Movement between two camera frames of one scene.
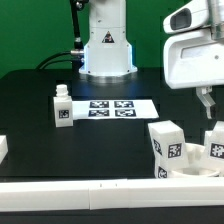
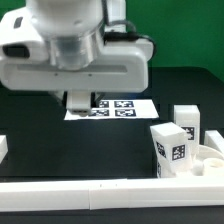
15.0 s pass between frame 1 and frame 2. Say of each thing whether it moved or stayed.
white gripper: moved
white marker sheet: stayed
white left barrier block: stayed
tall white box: moved
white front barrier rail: stayed
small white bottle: moved
